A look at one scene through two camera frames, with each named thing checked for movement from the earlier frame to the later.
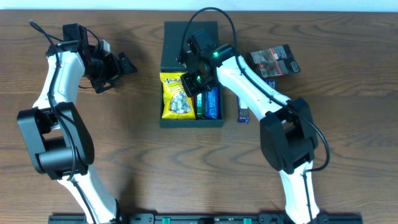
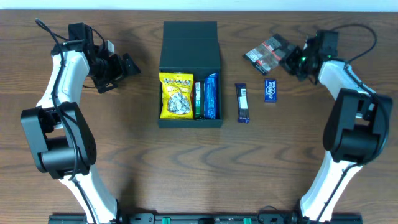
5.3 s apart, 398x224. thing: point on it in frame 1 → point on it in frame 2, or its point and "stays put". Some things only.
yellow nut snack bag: (176, 104) stays put
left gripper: (115, 66) stays put
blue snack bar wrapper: (212, 104) stays put
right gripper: (189, 84) → (296, 64)
